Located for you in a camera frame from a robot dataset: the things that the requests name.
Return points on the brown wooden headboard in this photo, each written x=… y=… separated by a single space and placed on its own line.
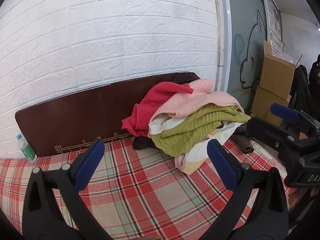
x=75 y=115

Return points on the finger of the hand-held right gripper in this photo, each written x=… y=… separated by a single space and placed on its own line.
x=285 y=112
x=267 y=132

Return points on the brown garment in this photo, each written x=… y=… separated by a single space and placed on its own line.
x=243 y=140

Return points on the closed cardboard box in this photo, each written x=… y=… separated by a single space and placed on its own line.
x=267 y=105

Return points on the green ribbed sweater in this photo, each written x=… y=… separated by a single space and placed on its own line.
x=200 y=127

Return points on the white paper notice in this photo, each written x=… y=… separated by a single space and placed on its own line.
x=277 y=46

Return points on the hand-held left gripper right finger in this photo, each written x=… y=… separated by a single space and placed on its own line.
x=223 y=165

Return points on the white cloth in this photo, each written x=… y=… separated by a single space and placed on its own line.
x=228 y=131

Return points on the green label water bottle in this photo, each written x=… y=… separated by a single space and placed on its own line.
x=26 y=150

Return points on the small yellow cloth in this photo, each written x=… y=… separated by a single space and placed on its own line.
x=212 y=132

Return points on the pink knit sweater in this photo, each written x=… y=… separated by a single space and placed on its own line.
x=200 y=97

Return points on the red knit sweater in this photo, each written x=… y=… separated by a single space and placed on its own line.
x=155 y=105

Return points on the dark hanging jacket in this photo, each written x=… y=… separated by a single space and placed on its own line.
x=301 y=90

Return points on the red plaid blanket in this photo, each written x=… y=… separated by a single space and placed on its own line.
x=140 y=180

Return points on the framed wall poster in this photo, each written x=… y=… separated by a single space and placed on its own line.
x=271 y=7

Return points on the cream yellow cloth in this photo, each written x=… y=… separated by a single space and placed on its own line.
x=190 y=166

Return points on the open cardboard box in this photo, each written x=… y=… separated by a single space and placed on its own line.
x=277 y=75

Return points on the grey panel with cartoon drawing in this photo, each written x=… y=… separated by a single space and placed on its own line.
x=246 y=30

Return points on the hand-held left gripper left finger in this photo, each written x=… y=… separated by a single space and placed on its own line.
x=86 y=167

